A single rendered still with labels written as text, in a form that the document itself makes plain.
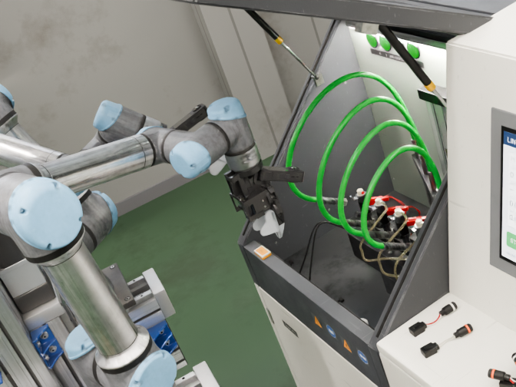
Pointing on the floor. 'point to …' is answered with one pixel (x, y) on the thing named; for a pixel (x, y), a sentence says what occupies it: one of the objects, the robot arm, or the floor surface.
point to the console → (474, 167)
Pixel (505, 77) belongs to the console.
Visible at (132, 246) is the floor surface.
